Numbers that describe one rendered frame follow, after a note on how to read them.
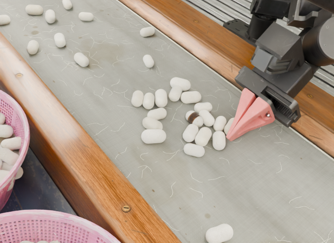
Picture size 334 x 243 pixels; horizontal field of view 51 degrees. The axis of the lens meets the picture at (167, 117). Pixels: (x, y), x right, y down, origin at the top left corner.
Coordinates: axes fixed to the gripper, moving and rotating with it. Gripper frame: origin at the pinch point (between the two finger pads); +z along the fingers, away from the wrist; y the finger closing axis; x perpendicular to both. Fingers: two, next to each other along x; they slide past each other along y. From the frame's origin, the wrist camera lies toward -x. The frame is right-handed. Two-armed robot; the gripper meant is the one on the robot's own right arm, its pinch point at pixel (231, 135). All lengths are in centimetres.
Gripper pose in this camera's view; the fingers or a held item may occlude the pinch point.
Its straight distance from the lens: 55.2
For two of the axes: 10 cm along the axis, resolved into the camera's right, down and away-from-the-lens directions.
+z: -6.7, 7.4, 0.3
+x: 4.0, 3.3, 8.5
